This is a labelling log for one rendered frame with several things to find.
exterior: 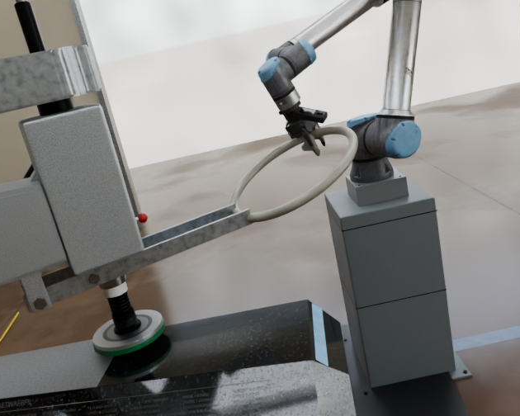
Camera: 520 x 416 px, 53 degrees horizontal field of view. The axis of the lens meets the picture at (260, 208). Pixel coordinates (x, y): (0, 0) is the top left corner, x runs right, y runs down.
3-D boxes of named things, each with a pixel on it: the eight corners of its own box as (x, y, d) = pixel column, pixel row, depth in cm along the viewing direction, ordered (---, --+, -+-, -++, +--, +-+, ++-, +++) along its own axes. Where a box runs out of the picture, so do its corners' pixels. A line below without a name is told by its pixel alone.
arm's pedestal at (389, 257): (341, 341, 281) (312, 192, 257) (432, 321, 280) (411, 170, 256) (362, 399, 233) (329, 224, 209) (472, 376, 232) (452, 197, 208)
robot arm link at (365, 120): (371, 148, 236) (366, 110, 231) (396, 151, 221) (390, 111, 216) (344, 158, 231) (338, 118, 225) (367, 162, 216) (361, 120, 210)
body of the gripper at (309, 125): (300, 130, 197) (283, 103, 192) (318, 123, 191) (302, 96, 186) (292, 141, 192) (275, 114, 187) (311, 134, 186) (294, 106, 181)
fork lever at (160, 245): (30, 318, 136) (22, 301, 134) (26, 295, 153) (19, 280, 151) (258, 225, 162) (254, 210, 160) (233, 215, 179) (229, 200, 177)
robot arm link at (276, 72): (283, 53, 176) (262, 70, 174) (301, 84, 181) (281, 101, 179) (271, 55, 184) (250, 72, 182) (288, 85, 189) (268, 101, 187)
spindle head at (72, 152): (14, 310, 132) (-53, 139, 120) (11, 285, 152) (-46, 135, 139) (148, 260, 146) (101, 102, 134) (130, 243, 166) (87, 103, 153)
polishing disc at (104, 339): (176, 313, 163) (175, 309, 163) (135, 353, 145) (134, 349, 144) (123, 312, 172) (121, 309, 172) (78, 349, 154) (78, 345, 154)
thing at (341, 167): (276, 238, 148) (271, 230, 147) (212, 210, 191) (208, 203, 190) (390, 133, 160) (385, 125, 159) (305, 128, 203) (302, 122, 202)
